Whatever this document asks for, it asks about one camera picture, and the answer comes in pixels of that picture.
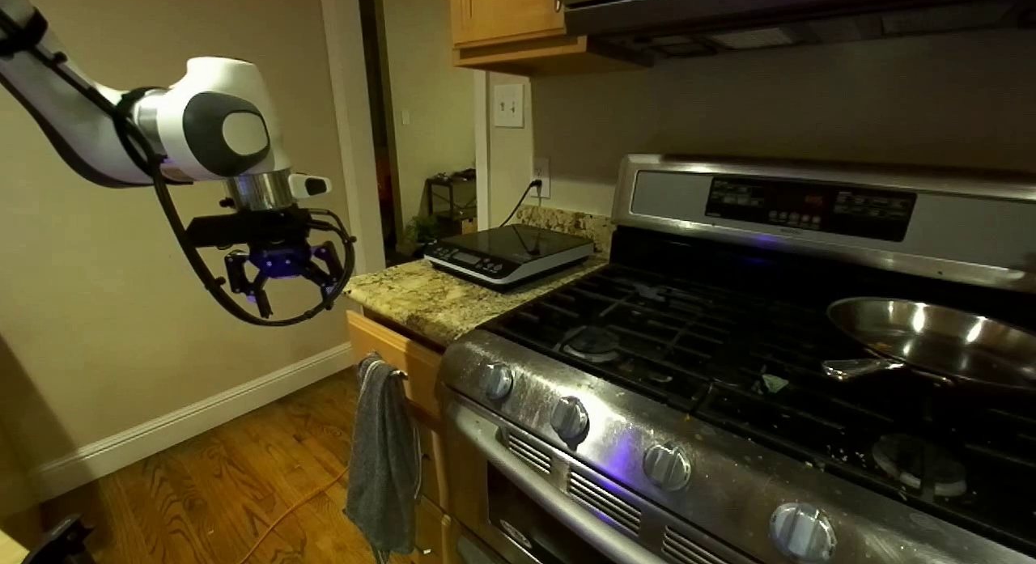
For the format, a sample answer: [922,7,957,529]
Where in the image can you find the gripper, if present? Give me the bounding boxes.
[224,240,346,319]

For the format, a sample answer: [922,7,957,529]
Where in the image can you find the wooden drawer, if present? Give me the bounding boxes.
[346,308,445,426]

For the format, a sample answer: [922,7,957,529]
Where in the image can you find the stove knob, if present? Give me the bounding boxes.
[550,396,591,444]
[479,362,515,401]
[643,443,693,493]
[768,503,839,563]

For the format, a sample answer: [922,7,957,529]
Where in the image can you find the stove burner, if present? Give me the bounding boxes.
[562,327,622,364]
[871,432,969,499]

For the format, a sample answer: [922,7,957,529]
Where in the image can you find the stainless steel gas stove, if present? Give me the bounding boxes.
[439,153,1036,564]

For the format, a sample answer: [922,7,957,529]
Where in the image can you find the potted plant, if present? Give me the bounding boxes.
[398,214,443,259]

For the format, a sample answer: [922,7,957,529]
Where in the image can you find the dark shelf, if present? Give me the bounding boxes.
[426,169,478,238]

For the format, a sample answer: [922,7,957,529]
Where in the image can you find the grey towel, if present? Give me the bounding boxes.
[345,353,423,562]

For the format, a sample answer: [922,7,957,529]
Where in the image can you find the black induction cooktop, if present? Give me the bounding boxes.
[422,223,597,290]

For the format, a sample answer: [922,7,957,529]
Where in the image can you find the wooden cabinet door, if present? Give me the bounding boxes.
[414,496,456,564]

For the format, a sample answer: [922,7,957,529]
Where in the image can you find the oven door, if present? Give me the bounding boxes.
[444,392,729,564]

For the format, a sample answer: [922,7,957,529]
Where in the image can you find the range hood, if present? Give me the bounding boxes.
[557,0,1036,63]

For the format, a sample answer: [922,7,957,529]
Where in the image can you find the steel frying pan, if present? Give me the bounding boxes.
[821,295,1036,392]

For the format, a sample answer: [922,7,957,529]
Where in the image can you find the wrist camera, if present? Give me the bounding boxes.
[185,211,315,250]

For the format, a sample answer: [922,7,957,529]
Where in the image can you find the drawer handle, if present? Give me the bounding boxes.
[359,353,410,381]

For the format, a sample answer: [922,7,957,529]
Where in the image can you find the orange cable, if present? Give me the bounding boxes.
[233,464,350,564]

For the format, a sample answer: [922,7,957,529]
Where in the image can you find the black cable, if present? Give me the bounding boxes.
[498,178,545,255]

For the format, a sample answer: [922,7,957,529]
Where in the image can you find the oven door handle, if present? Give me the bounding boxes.
[448,400,669,564]

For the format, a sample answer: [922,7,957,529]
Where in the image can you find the wooden wall cabinet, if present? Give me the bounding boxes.
[449,0,648,77]

